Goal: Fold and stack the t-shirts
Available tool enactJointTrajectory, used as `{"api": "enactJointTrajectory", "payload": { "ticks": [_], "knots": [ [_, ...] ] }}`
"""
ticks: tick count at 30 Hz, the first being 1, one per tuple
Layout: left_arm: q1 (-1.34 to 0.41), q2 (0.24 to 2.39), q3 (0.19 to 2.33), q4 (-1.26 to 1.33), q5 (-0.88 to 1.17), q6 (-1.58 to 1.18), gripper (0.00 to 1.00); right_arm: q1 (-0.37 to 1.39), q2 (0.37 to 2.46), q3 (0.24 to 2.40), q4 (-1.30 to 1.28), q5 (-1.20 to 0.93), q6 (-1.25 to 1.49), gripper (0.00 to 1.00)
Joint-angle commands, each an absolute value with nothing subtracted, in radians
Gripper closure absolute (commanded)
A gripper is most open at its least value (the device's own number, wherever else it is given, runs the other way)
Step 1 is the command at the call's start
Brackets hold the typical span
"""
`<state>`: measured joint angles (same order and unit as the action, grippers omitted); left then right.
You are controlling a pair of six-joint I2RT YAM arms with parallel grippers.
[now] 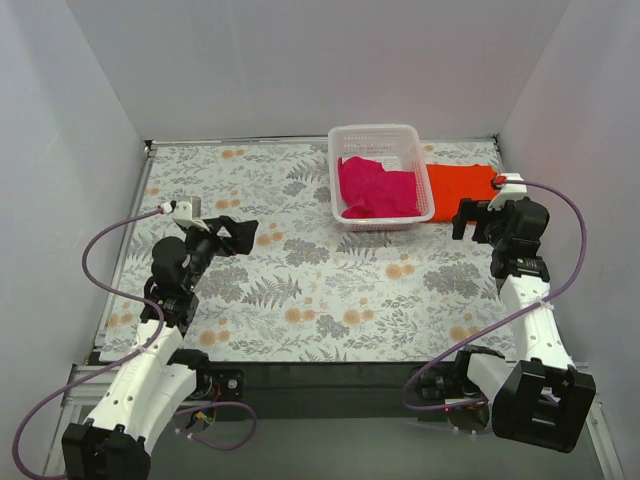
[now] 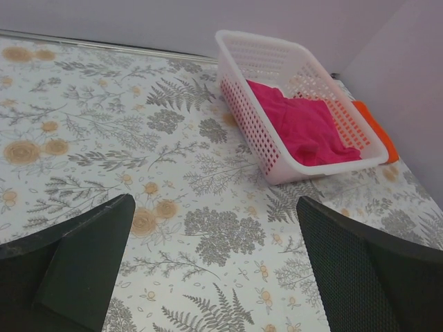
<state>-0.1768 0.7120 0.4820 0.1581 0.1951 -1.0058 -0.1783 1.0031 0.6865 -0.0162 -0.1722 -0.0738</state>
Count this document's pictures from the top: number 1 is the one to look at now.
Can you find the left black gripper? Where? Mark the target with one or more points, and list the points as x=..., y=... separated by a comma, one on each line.
x=220, y=236

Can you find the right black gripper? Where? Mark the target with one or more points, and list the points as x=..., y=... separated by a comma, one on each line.
x=480, y=223

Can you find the white plastic basket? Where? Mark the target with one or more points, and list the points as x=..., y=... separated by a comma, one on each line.
x=396, y=147

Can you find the magenta t shirt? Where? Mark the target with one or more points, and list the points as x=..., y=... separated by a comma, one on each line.
x=370, y=191

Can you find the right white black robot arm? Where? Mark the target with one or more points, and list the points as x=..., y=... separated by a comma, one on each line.
x=541, y=400

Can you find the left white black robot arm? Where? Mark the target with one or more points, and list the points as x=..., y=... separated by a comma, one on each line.
x=162, y=380

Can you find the folded orange t shirt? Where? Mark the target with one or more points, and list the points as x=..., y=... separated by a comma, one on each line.
x=451, y=183

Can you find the floral table mat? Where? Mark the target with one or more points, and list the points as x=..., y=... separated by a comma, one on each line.
x=311, y=290

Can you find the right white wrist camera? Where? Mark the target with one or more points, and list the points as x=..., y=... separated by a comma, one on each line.
x=508, y=187

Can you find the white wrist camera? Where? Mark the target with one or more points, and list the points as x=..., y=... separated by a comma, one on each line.
x=508, y=187
x=187, y=214

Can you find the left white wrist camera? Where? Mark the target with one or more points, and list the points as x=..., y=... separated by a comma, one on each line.
x=187, y=214

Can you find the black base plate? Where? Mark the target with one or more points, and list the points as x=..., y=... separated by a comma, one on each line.
x=328, y=390

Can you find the aluminium frame rail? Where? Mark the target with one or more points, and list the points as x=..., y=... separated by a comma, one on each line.
x=74, y=406

